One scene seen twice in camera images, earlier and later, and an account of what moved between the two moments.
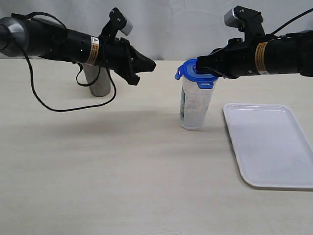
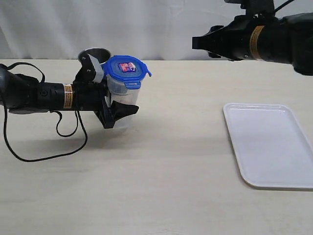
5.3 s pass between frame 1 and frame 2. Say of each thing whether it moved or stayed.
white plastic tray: stayed
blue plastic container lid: moved
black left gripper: moved
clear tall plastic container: moved
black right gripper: moved
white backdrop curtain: stayed
